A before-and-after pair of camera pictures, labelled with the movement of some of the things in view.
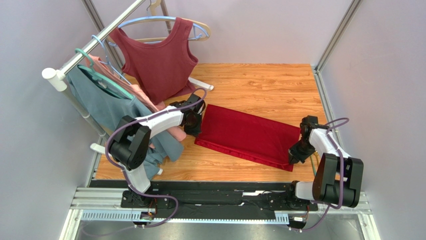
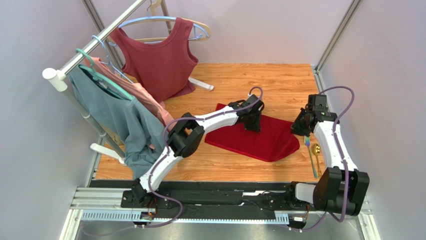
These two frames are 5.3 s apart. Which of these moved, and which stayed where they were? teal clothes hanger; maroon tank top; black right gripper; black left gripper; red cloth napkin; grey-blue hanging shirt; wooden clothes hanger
Moved: red cloth napkin; black right gripper; black left gripper
Stayed: wooden clothes hanger; teal clothes hanger; grey-blue hanging shirt; maroon tank top
